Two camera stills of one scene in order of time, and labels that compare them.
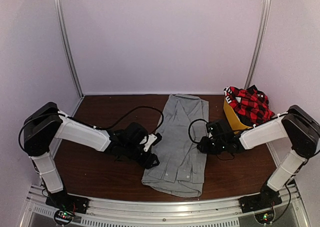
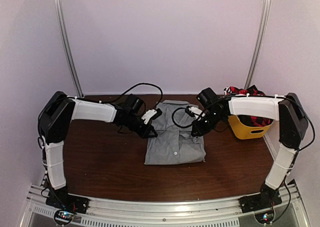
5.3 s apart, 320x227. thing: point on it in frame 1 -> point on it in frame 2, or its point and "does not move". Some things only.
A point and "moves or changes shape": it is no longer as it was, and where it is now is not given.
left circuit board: x=63 y=217 does not move
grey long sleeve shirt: x=182 y=167 moves or changes shape
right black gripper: x=205 y=148 -> x=202 y=131
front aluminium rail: x=167 y=212 does not move
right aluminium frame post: x=262 y=37 does not move
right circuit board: x=265 y=217 does not move
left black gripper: x=149 y=158 -> x=149 y=127
